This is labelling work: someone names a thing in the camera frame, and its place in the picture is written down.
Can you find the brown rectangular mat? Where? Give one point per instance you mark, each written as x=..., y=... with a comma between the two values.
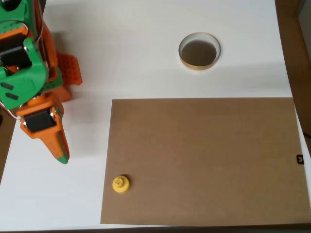
x=201, y=160

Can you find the small yellow plastic piece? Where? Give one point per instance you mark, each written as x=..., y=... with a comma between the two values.
x=121, y=185

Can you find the round shallow gold-rimmed dish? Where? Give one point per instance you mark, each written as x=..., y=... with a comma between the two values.
x=199, y=52

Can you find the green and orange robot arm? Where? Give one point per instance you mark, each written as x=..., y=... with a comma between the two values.
x=22, y=80

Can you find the small black mat tag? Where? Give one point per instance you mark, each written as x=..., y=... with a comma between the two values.
x=300, y=159

